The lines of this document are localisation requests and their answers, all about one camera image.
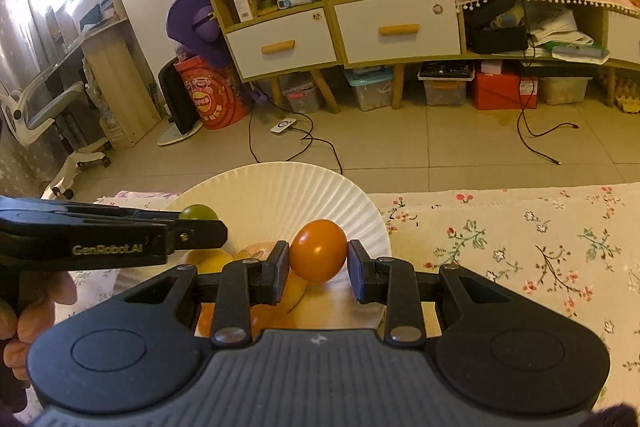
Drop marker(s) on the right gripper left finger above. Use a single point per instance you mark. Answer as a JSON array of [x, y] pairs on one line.
[[242, 285]]

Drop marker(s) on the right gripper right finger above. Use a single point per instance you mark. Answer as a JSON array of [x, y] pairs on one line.
[[390, 282]]

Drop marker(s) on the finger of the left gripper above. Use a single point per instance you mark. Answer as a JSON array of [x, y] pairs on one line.
[[197, 231]]

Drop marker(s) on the pale yellow striped melon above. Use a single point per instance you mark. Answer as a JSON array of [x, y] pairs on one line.
[[208, 261]]

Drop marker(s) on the orange tomato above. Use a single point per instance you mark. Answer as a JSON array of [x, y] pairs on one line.
[[269, 317], [318, 251], [205, 320]]

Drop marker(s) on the large yellow-orange grapefruit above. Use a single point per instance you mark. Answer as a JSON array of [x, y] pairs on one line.
[[271, 281]]

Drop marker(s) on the person left hand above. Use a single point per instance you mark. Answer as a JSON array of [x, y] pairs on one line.
[[20, 330]]

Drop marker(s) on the white office chair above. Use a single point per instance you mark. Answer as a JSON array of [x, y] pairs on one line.
[[27, 130]]

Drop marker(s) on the floral tablecloth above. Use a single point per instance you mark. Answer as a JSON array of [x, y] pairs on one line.
[[574, 250]]

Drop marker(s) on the purple plush toy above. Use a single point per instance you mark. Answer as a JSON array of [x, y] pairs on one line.
[[193, 24]]

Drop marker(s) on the red box under cabinet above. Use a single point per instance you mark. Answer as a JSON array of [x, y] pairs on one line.
[[504, 92]]

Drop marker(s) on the wooden desk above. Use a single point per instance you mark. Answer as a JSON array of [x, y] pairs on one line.
[[96, 45]]

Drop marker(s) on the wooden cabinet with drawers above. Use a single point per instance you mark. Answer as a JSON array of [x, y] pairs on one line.
[[271, 38]]

